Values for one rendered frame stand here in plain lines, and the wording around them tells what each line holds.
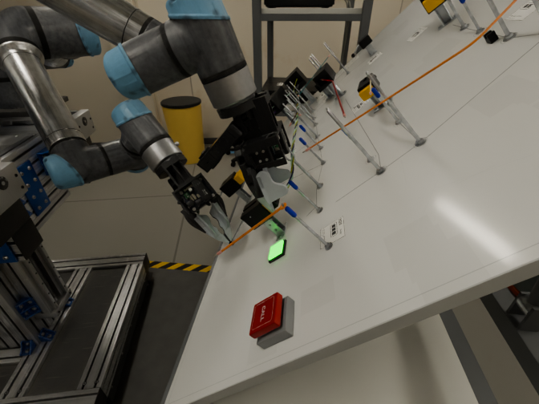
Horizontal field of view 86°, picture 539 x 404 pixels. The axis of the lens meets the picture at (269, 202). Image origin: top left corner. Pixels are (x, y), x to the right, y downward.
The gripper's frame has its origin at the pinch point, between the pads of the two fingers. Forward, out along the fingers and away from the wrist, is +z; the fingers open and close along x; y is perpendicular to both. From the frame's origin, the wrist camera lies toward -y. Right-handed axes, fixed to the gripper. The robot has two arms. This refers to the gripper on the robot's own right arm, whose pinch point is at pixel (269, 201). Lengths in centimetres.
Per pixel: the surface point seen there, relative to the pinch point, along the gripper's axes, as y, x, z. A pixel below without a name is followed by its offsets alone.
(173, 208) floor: -143, 143, 73
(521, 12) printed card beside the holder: 49, 18, -14
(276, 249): -0.2, -6.5, 6.8
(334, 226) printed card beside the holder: 12.0, -8.3, 2.3
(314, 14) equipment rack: 14, 96, -23
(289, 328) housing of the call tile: 5.0, -24.4, 4.6
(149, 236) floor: -145, 104, 71
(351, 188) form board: 15.8, -0.9, 0.7
